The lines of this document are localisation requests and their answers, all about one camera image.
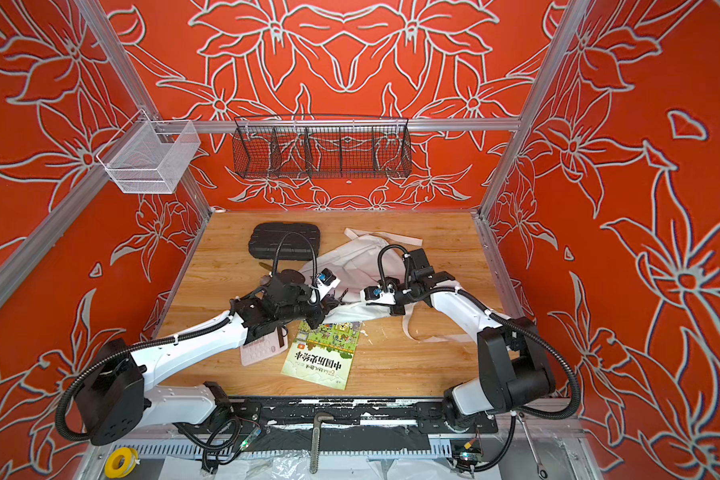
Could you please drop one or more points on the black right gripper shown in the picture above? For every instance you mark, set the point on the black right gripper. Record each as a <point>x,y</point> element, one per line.
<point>398,310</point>

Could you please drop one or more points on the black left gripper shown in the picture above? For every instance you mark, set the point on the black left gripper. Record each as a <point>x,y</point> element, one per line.
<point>321,308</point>

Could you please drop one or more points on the white student backpack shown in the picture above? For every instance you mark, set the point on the white student backpack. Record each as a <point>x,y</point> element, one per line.
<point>355,265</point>

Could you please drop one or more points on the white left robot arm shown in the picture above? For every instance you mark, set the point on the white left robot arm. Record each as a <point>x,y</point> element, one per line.
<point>113,395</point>

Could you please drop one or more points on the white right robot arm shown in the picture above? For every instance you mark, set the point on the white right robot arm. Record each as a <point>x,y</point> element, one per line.
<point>513,359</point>

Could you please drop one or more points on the pink calculator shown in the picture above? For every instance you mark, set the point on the pink calculator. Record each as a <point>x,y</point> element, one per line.
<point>266,347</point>

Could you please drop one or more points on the black plastic tool case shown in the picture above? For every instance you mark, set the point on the black plastic tool case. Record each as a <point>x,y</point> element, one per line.
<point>292,240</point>

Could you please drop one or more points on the green illustrated book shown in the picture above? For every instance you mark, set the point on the green illustrated book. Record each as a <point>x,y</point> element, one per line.
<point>324,355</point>

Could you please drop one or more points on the yellow tape roll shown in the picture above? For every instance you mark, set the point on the yellow tape roll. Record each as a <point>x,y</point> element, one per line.
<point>121,463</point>

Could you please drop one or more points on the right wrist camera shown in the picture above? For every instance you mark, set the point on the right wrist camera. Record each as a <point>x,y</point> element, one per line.
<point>378,295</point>

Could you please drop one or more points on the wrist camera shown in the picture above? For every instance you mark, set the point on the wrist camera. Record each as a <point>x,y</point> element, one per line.
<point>378,295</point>
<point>327,279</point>

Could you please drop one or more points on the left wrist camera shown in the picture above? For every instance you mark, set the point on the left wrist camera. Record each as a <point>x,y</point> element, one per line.
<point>327,279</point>

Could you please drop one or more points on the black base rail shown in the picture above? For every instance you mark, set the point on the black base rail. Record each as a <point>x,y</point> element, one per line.
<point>424,413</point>

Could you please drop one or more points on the metal clamp handle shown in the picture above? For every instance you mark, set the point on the metal clamp handle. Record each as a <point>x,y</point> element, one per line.
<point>319,420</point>

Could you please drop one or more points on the black wire wall basket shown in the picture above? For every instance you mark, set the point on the black wire wall basket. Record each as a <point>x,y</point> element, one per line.
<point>332,147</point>

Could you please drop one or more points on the white wire wall basket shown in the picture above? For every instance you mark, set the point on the white wire wall basket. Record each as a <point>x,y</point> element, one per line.
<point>144,161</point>

